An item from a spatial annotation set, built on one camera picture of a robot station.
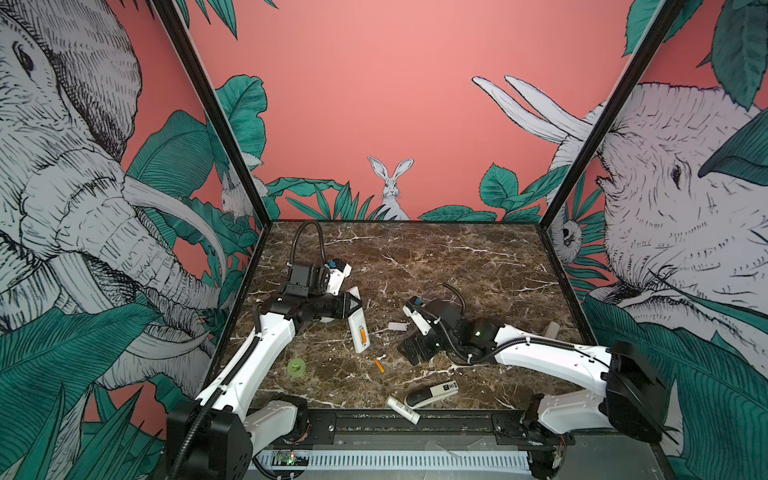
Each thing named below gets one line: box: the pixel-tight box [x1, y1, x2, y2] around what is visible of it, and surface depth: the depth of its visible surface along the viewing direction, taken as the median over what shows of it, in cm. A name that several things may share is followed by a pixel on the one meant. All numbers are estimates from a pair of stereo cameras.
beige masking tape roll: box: [544, 321, 560, 339], surface depth 90 cm
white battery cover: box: [388, 322, 408, 331], surface depth 94 cm
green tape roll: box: [287, 358, 307, 378], surface depth 85 cm
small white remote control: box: [387, 398, 421, 425], surface depth 77 cm
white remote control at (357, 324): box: [347, 286, 371, 354], surface depth 80 cm
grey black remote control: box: [404, 380, 459, 409], surface depth 78 cm
